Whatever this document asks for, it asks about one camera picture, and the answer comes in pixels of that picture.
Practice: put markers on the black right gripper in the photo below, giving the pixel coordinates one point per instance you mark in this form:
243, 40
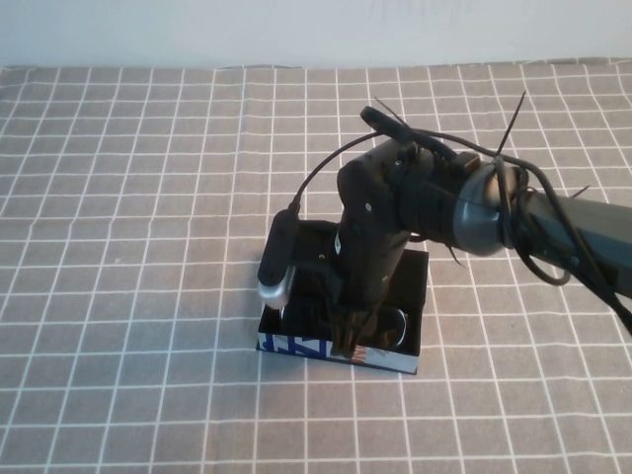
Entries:
368, 232

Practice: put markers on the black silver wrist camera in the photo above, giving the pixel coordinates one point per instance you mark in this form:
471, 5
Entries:
277, 257

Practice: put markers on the black printed glasses case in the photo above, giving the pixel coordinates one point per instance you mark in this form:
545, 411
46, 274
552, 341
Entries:
412, 291

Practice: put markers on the grey white-grid tablecloth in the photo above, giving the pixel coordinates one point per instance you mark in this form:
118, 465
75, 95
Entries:
148, 247

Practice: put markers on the black-framed glasses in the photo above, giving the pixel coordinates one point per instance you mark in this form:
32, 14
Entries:
392, 327

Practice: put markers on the black zip tie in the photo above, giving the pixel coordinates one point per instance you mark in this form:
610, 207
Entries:
513, 123

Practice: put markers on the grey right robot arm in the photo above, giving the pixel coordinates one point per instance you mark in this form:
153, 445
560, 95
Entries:
592, 232

